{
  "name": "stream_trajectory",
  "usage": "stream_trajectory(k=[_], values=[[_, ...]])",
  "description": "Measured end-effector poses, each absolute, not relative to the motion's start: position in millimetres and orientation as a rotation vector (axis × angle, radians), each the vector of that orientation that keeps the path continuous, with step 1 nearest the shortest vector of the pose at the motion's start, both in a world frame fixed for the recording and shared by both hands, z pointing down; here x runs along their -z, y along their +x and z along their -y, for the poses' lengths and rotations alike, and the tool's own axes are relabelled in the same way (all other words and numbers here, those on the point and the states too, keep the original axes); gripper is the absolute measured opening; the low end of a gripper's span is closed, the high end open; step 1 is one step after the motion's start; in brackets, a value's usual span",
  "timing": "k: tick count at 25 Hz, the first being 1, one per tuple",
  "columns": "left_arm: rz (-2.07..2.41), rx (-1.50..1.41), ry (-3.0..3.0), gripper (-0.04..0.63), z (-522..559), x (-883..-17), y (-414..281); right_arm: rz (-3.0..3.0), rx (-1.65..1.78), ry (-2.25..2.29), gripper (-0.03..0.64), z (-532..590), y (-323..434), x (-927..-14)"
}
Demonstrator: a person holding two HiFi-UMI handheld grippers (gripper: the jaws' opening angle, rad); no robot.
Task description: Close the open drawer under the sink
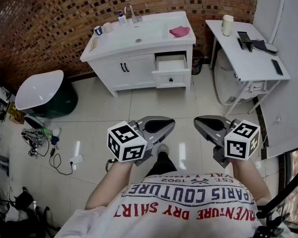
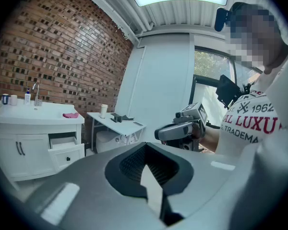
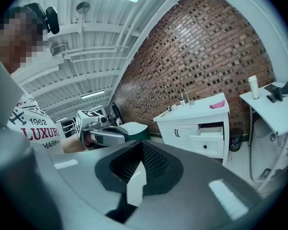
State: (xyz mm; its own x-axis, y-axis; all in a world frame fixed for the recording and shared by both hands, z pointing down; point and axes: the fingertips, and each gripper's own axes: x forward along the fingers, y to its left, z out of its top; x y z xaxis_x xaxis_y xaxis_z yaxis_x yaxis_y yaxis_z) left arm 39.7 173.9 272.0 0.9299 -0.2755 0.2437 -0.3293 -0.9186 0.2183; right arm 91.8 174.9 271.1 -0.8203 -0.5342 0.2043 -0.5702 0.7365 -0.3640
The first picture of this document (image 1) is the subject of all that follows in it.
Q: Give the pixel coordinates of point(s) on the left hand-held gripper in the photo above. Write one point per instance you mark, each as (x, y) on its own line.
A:
(129, 142)

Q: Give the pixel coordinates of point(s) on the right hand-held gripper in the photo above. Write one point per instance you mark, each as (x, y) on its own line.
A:
(238, 145)

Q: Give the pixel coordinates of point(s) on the white drawer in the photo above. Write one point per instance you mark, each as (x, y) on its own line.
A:
(164, 66)

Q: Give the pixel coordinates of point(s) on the person's right forearm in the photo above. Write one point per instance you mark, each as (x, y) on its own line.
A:
(248, 180)

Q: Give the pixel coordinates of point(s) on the person's left forearm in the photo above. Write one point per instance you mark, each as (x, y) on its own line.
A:
(109, 182)

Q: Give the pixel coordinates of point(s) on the grey shoe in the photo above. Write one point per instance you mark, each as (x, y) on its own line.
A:
(163, 148)

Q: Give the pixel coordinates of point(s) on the black trouser leg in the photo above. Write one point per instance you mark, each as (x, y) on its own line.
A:
(162, 165)

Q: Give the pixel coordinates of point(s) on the white power strip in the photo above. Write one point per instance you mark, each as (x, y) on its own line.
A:
(76, 159)

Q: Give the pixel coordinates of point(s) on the black padded bar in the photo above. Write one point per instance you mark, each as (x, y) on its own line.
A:
(278, 198)

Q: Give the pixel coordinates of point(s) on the white and blue round item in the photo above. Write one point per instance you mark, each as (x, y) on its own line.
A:
(55, 134)

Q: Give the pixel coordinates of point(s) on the white folding table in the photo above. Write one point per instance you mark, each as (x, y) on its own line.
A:
(250, 61)

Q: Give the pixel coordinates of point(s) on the black phone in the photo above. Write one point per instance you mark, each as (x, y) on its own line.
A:
(277, 67)

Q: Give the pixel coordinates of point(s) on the black trash bin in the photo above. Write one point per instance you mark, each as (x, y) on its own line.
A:
(197, 63)

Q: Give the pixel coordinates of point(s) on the white printed t-shirt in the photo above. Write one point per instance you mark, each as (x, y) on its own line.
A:
(176, 222)

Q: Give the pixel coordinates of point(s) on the small robot parts heap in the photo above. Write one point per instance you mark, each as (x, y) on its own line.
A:
(34, 140)

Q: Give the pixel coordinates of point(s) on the white basin on green base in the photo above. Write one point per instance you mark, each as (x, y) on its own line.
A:
(39, 90)

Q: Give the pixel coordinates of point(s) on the beige wooden strip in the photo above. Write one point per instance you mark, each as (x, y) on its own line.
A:
(94, 44)

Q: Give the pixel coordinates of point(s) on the black stand device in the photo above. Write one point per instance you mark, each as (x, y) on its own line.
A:
(244, 40)

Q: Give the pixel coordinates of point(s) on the white vanity sink cabinet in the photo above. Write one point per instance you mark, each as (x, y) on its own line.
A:
(149, 30)

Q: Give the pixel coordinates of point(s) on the blue and white cup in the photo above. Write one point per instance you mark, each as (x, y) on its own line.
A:
(97, 30)

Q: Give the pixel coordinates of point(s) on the pale pink cup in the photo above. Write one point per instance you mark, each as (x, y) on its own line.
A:
(108, 27)

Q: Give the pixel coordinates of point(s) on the white cylindrical container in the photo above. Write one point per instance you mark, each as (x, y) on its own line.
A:
(227, 26)

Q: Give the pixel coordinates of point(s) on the white pump soap bottle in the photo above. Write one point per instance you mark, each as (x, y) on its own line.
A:
(122, 20)

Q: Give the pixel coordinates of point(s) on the pink cloth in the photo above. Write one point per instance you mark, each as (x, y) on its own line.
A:
(180, 31)

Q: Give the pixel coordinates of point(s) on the chrome faucet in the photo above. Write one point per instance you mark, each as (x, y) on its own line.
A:
(133, 15)

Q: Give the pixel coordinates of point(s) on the cluttered storage shelf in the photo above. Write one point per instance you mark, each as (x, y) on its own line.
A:
(5, 103)

